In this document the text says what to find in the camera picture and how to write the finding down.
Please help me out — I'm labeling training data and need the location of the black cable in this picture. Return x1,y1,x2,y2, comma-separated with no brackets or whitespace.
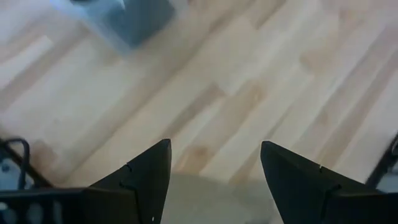
0,138,31,190

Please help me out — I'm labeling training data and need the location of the beige cap hat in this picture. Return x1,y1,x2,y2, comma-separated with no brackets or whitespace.
160,172,282,224

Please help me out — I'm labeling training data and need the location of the grey cap hat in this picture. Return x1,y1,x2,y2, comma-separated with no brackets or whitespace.
70,0,175,48

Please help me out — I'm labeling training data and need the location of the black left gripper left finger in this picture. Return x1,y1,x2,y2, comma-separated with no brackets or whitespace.
83,138,172,224

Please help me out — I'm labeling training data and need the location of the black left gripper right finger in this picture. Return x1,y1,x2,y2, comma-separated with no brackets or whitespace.
260,140,398,224

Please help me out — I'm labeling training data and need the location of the black table edge bar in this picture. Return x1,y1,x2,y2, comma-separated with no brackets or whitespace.
0,142,54,189
364,133,398,189

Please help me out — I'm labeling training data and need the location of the blue-grey box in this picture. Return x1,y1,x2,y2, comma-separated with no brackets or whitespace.
49,0,177,57

